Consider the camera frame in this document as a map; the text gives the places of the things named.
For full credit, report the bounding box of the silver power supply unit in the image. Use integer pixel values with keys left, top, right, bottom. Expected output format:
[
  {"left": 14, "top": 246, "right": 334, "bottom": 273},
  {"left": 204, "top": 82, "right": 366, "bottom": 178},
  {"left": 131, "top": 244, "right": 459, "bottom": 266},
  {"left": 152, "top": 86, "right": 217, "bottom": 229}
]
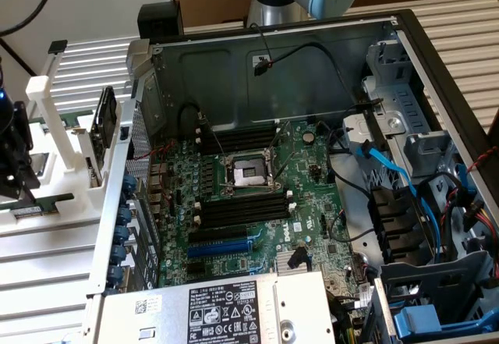
[{"left": 83, "top": 271, "right": 337, "bottom": 344}]

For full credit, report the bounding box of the grey plastic bracket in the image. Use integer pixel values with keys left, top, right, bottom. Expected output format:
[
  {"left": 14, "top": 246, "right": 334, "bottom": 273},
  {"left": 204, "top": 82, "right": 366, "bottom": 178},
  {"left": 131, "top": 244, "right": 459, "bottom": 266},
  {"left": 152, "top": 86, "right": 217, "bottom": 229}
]
[{"left": 403, "top": 130, "right": 455, "bottom": 179}]

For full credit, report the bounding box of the long black expansion slot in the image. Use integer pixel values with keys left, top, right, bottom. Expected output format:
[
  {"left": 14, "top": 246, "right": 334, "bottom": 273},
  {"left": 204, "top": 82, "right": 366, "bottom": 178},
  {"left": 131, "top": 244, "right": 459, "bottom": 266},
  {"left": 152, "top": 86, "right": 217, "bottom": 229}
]
[{"left": 188, "top": 225, "right": 250, "bottom": 246}]

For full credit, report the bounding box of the black end cap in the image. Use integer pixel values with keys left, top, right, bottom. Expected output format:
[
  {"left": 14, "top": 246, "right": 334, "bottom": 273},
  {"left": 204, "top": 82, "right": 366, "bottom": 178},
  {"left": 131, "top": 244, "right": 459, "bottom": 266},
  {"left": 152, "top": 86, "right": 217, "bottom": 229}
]
[{"left": 47, "top": 39, "right": 69, "bottom": 55}]

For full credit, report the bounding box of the CPU socket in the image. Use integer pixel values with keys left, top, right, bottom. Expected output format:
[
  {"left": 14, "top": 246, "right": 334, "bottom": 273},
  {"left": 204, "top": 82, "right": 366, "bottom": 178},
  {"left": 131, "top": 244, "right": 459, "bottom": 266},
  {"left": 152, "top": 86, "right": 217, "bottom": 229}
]
[{"left": 220, "top": 147, "right": 285, "bottom": 199}]

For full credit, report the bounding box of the black box device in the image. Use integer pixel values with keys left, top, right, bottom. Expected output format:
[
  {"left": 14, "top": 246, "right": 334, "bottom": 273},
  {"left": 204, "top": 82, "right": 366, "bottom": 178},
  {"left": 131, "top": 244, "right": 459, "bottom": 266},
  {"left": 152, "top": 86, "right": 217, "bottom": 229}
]
[{"left": 138, "top": 2, "right": 185, "bottom": 43}]

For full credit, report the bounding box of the black plastic fan shroud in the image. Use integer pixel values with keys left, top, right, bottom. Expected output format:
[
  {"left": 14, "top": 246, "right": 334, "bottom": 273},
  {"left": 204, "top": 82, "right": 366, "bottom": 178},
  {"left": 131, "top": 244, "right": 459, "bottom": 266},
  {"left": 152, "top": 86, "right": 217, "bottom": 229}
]
[{"left": 368, "top": 186, "right": 434, "bottom": 265}]

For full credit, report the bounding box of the metal socket locking lever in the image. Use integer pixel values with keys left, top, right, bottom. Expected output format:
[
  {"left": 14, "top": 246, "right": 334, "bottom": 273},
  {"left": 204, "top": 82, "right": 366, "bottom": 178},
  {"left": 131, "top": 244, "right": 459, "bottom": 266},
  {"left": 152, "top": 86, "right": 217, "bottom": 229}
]
[
  {"left": 199, "top": 112, "right": 231, "bottom": 165},
  {"left": 218, "top": 179, "right": 284, "bottom": 195}
]

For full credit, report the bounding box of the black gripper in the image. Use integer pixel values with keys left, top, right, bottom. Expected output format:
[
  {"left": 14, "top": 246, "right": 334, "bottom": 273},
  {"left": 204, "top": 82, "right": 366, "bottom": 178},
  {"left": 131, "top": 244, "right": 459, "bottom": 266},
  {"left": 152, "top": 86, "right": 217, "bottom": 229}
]
[{"left": 0, "top": 100, "right": 42, "bottom": 200}]

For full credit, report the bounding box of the open grey PC case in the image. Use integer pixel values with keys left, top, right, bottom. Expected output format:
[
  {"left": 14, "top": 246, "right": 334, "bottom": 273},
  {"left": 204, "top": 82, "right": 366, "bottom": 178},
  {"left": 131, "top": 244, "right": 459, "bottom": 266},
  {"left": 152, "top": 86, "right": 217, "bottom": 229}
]
[{"left": 83, "top": 8, "right": 499, "bottom": 344}]

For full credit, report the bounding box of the black expansion card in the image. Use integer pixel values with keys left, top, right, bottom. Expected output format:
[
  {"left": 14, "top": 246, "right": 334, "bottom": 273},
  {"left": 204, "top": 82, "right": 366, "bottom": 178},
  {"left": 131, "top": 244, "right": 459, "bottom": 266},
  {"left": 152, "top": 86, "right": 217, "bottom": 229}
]
[{"left": 88, "top": 85, "right": 119, "bottom": 158}]

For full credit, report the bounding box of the black camera cable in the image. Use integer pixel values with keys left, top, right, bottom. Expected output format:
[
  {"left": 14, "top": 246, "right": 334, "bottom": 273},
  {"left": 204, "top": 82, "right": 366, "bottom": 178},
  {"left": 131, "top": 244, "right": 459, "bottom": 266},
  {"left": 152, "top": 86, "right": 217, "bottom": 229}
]
[{"left": 0, "top": 0, "right": 60, "bottom": 37}]

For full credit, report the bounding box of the silver finned heatsink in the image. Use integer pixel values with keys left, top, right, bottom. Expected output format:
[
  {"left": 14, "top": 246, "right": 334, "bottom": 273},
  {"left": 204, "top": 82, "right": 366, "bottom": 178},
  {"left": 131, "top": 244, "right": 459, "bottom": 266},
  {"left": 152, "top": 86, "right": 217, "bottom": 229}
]
[{"left": 274, "top": 250, "right": 310, "bottom": 274}]

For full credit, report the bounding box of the red black twisted wire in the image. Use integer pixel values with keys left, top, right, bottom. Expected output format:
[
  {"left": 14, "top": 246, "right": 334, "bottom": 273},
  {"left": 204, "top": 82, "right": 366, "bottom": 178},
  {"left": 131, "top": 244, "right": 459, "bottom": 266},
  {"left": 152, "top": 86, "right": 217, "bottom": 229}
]
[
  {"left": 132, "top": 142, "right": 176, "bottom": 215},
  {"left": 465, "top": 143, "right": 499, "bottom": 174}
]

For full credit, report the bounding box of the blue plastic disk carrier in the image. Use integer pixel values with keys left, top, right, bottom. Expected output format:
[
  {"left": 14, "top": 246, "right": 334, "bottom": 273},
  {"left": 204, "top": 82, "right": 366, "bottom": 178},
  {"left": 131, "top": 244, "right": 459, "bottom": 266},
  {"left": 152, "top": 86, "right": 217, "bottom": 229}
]
[{"left": 391, "top": 304, "right": 499, "bottom": 339}]

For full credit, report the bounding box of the green RAM stick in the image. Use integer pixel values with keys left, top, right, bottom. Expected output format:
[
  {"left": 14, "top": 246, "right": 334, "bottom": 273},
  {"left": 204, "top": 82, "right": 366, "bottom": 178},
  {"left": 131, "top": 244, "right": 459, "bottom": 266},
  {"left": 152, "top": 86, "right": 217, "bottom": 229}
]
[
  {"left": 29, "top": 110, "right": 94, "bottom": 131},
  {"left": 11, "top": 193, "right": 76, "bottom": 219}
]

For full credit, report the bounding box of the blue expansion slot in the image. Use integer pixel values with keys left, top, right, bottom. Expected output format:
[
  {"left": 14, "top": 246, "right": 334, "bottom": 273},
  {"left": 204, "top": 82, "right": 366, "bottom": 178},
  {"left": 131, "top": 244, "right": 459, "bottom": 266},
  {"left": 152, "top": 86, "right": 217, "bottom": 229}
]
[{"left": 186, "top": 234, "right": 267, "bottom": 260}]

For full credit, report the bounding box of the metal disk bay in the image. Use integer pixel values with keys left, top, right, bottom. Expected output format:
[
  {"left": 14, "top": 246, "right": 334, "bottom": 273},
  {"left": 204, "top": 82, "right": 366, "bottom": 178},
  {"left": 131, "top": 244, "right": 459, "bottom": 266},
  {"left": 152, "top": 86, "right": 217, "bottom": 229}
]
[{"left": 362, "top": 39, "right": 434, "bottom": 138}]

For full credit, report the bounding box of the white parts rack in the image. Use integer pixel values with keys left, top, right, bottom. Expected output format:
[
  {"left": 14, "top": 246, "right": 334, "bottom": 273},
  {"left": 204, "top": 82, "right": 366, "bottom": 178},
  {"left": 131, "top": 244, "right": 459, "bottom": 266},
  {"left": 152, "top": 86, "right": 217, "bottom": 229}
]
[{"left": 0, "top": 75, "right": 136, "bottom": 239}]

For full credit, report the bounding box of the thin black wire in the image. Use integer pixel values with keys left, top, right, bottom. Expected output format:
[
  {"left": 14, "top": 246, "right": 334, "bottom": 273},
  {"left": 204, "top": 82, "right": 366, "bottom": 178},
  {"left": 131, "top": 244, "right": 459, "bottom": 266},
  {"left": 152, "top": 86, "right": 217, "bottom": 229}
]
[{"left": 329, "top": 209, "right": 377, "bottom": 243}]

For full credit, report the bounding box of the coloured power wire bundle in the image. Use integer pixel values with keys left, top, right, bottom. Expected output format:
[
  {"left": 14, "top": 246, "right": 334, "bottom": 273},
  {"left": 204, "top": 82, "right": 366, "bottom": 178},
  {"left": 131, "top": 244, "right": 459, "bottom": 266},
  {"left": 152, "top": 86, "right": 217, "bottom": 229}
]
[{"left": 465, "top": 197, "right": 499, "bottom": 281}]

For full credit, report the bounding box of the grey disk bay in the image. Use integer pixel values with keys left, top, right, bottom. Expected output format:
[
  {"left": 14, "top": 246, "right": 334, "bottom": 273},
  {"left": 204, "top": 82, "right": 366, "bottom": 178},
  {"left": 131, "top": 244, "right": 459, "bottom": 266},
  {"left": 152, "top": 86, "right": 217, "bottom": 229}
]
[{"left": 373, "top": 249, "right": 497, "bottom": 344}]

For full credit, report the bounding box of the blue disk wire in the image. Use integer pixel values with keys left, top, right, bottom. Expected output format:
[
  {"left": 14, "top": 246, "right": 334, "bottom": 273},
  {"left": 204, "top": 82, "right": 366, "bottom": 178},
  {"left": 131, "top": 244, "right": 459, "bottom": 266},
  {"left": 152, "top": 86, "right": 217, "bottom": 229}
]
[{"left": 355, "top": 140, "right": 445, "bottom": 261}]

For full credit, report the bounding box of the black wire plug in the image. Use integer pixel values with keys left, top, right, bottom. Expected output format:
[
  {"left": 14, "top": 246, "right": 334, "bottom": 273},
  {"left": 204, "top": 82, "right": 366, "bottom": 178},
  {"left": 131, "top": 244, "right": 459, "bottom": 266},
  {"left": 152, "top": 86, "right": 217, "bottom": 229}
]
[{"left": 287, "top": 244, "right": 310, "bottom": 271}]

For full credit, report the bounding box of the green Dell motherboard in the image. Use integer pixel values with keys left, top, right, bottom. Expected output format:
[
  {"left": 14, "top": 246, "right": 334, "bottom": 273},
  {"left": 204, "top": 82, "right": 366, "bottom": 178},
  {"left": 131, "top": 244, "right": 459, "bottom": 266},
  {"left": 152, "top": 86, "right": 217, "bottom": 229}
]
[{"left": 150, "top": 119, "right": 377, "bottom": 321}]

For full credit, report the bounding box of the black looped wire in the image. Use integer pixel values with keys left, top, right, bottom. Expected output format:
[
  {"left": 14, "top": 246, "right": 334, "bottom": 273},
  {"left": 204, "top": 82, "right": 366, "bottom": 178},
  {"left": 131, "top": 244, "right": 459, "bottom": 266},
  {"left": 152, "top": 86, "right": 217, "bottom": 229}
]
[{"left": 175, "top": 101, "right": 202, "bottom": 139}]

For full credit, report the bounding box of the thick black wire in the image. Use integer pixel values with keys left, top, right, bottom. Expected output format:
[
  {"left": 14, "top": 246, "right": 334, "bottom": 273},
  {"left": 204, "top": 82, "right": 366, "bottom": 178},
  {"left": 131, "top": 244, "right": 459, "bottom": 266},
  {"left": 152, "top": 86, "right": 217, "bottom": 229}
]
[{"left": 327, "top": 121, "right": 376, "bottom": 201}]

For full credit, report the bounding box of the black wire with plug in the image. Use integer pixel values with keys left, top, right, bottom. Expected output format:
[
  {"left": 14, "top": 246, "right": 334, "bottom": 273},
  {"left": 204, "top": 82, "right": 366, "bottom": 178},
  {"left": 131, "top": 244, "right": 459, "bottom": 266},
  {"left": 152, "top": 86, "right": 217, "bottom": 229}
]
[{"left": 249, "top": 23, "right": 385, "bottom": 107}]

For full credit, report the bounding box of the silver CPU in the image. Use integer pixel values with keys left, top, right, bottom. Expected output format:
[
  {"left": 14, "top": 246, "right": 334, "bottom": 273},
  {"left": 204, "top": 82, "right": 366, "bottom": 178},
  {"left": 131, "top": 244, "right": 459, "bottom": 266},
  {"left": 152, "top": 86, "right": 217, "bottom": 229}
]
[{"left": 29, "top": 152, "right": 51, "bottom": 178}]

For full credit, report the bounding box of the metal socket cover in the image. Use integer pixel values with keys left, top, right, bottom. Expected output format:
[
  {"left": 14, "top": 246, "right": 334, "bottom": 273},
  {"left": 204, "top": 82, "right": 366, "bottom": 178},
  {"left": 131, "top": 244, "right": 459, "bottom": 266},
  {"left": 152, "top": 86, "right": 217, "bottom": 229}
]
[{"left": 267, "top": 119, "right": 297, "bottom": 184}]

